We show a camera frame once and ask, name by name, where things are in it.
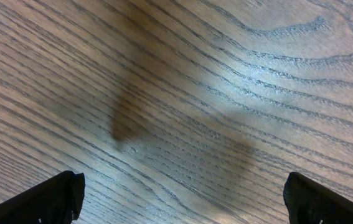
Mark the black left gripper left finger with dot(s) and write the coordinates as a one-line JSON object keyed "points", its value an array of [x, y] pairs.
{"points": [[57, 200]]}

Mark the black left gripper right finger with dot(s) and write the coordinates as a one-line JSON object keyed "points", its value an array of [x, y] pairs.
{"points": [[309, 202]]}

